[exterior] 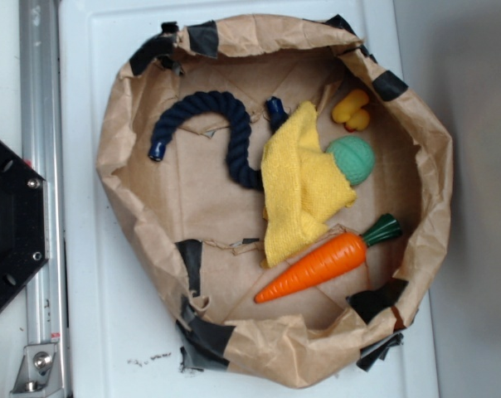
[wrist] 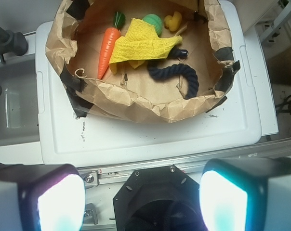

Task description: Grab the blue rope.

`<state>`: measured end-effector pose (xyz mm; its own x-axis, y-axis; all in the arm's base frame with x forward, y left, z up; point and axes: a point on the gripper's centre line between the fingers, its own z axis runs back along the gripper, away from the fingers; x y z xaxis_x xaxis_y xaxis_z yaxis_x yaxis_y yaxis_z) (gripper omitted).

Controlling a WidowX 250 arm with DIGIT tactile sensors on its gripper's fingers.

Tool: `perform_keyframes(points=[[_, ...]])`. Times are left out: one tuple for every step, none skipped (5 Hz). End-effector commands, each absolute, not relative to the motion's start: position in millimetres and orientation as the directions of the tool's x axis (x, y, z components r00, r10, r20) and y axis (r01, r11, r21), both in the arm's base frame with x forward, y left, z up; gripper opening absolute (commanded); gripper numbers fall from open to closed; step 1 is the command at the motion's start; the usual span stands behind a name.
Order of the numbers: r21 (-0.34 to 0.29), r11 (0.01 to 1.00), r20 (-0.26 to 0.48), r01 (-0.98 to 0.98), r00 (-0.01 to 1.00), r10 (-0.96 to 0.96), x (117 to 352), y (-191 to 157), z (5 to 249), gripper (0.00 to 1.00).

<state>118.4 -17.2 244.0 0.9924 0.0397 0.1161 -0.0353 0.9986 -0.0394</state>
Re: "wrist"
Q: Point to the black clamp knob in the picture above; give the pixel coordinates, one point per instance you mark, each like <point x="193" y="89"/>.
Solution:
<point x="12" y="42"/>

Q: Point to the orange toy carrot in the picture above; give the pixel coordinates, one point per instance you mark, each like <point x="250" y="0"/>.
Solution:
<point x="108" y="43"/>

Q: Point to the black octagonal mount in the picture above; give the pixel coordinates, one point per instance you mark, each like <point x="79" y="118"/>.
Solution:
<point x="158" y="199"/>

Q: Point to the white plastic bin lid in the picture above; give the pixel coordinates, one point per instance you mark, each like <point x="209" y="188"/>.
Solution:
<point x="96" y="141"/>

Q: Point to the yellow rubber duck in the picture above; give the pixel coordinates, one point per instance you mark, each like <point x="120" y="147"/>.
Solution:
<point x="173" y="22"/>

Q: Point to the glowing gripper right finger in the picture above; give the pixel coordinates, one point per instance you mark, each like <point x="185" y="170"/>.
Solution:
<point x="249" y="194"/>

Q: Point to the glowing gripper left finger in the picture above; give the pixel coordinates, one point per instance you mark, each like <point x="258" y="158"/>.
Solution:
<point x="41" y="198"/>

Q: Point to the yellow woven cloth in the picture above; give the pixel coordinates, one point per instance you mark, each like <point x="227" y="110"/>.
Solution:
<point x="141" y="42"/>

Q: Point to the green ribbed ball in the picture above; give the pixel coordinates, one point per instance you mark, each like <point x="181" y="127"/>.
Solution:
<point x="154" y="20"/>

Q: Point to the clear plastic container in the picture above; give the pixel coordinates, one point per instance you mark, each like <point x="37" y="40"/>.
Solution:
<point x="18" y="101"/>

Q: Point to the brown paper bag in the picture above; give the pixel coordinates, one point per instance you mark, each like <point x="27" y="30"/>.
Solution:
<point x="193" y="79"/>

